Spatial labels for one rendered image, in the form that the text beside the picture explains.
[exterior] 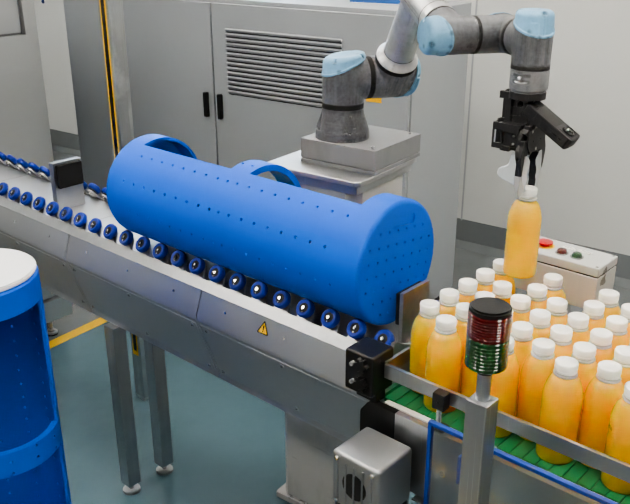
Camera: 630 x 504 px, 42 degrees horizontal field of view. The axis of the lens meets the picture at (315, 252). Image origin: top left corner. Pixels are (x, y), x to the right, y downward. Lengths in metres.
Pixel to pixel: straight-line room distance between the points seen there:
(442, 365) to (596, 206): 3.07
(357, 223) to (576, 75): 2.88
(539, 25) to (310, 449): 1.55
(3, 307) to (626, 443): 1.30
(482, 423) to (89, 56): 3.71
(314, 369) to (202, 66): 2.45
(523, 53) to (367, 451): 0.80
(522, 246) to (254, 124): 2.37
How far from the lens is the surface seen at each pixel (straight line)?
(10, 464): 2.13
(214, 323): 2.07
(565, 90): 4.48
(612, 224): 4.56
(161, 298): 2.22
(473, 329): 1.22
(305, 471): 2.71
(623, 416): 1.42
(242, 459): 3.02
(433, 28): 1.64
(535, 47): 1.63
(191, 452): 3.07
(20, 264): 2.03
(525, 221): 1.70
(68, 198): 2.73
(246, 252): 1.89
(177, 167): 2.10
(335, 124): 2.25
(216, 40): 3.98
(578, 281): 1.85
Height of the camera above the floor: 1.78
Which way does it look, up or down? 22 degrees down
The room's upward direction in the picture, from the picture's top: straight up
